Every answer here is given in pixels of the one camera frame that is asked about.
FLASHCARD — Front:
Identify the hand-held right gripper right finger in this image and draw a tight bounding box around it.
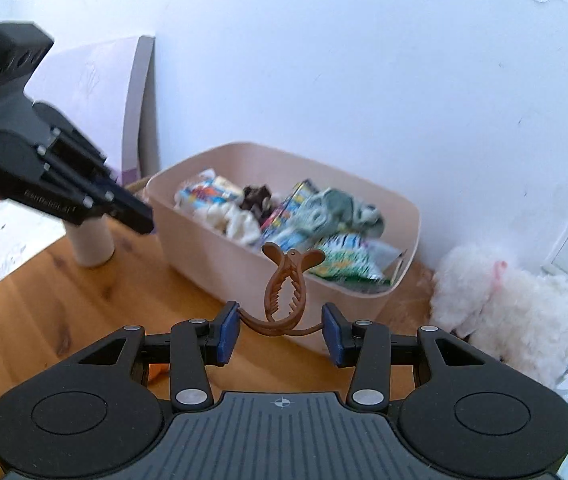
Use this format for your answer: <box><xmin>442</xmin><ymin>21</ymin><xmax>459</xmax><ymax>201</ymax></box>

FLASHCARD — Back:
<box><xmin>323</xmin><ymin>302</ymin><xmax>507</xmax><ymax>413</ymax></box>

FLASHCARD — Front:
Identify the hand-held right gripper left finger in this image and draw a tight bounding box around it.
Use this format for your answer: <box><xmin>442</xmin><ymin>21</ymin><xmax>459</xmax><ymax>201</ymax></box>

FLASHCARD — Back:
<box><xmin>66</xmin><ymin>301</ymin><xmax>241</xmax><ymax>413</ymax></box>

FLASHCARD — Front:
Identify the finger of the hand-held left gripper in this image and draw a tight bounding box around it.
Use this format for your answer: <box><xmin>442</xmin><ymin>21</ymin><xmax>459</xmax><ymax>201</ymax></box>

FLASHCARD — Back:
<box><xmin>34</xmin><ymin>104</ymin><xmax>155</xmax><ymax>223</ymax></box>
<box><xmin>38</xmin><ymin>160</ymin><xmax>155</xmax><ymax>235</ymax></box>

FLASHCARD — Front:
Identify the beige storage bin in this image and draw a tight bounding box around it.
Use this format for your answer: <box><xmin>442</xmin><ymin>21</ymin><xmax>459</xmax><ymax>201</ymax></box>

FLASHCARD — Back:
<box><xmin>145</xmin><ymin>142</ymin><xmax>422</xmax><ymax>356</ymax></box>

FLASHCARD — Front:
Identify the brown hair claw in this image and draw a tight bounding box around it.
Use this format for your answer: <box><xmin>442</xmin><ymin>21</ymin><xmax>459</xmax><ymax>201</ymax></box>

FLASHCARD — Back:
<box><xmin>238</xmin><ymin>242</ymin><xmax>327</xmax><ymax>337</ymax></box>

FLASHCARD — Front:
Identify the grey-green sock bundle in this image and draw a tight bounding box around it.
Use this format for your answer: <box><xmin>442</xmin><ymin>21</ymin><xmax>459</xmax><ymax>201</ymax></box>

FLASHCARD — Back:
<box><xmin>291</xmin><ymin>187</ymin><xmax>385</xmax><ymax>241</ymax></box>

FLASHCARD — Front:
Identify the white thermos bottle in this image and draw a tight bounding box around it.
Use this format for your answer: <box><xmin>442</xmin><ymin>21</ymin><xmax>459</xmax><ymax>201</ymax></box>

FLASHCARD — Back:
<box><xmin>65</xmin><ymin>217</ymin><xmax>115</xmax><ymax>268</ymax></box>

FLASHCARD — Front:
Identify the floral table mat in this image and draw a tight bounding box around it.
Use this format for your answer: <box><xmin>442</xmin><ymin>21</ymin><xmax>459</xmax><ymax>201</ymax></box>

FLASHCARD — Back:
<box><xmin>124</xmin><ymin>180</ymin><xmax>437</xmax><ymax>326</ymax></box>

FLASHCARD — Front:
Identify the white plush dog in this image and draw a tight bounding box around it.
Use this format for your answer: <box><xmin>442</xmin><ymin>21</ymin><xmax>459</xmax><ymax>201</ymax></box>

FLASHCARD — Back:
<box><xmin>429</xmin><ymin>243</ymin><xmax>568</xmax><ymax>386</ymax></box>

